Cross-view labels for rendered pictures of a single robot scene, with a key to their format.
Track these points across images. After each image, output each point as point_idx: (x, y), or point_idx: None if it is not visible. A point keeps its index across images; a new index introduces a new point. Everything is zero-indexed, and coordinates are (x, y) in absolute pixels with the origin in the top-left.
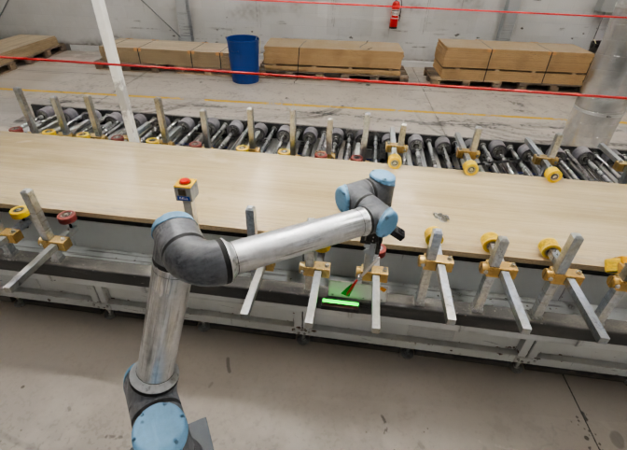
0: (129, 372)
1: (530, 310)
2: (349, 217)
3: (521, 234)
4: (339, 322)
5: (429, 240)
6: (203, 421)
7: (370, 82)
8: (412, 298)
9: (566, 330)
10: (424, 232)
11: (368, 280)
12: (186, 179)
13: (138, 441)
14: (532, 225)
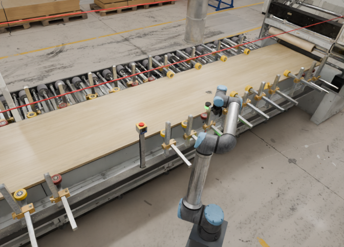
0: (180, 209)
1: (251, 112)
2: (236, 107)
3: (235, 87)
4: None
5: None
6: None
7: (210, 54)
8: (219, 127)
9: None
10: (210, 101)
11: (209, 128)
12: (142, 123)
13: (214, 220)
14: (235, 82)
